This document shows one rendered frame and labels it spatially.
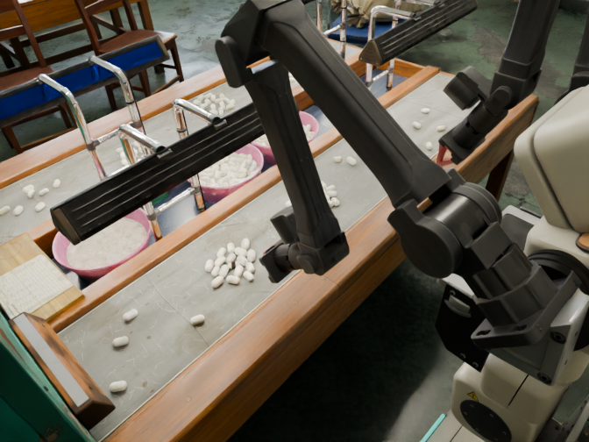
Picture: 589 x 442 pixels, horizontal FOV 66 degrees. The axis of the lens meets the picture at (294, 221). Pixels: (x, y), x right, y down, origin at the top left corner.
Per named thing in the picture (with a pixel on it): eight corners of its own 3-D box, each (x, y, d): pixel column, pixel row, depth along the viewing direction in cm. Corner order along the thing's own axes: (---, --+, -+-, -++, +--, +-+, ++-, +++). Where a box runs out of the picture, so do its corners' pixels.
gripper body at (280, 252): (256, 259, 95) (273, 255, 89) (289, 233, 100) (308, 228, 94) (272, 284, 96) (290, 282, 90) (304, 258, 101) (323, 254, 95)
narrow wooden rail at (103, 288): (436, 90, 202) (440, 67, 195) (46, 371, 108) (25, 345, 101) (425, 87, 205) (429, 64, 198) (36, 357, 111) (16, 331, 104)
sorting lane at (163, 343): (506, 96, 183) (507, 92, 181) (102, 447, 88) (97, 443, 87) (439, 76, 198) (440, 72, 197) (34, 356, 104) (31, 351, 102)
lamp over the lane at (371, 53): (477, 10, 167) (482, -12, 162) (379, 67, 134) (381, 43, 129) (457, 5, 171) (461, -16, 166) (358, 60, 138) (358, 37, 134)
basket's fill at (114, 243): (166, 252, 132) (162, 238, 128) (96, 299, 120) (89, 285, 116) (125, 218, 144) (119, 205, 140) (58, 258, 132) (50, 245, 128)
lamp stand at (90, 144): (169, 196, 152) (131, 67, 122) (117, 227, 142) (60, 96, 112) (138, 174, 162) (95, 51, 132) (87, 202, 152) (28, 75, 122)
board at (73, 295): (85, 296, 110) (83, 294, 109) (24, 337, 102) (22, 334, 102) (27, 235, 128) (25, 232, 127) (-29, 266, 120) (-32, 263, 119)
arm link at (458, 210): (495, 281, 49) (521, 253, 52) (440, 205, 50) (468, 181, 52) (442, 292, 58) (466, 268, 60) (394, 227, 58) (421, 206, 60)
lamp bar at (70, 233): (301, 114, 116) (299, 88, 111) (74, 247, 84) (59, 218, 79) (278, 104, 120) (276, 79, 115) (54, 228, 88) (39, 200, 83)
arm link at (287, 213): (317, 274, 80) (351, 248, 84) (284, 219, 78) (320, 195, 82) (287, 274, 90) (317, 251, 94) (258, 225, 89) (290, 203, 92)
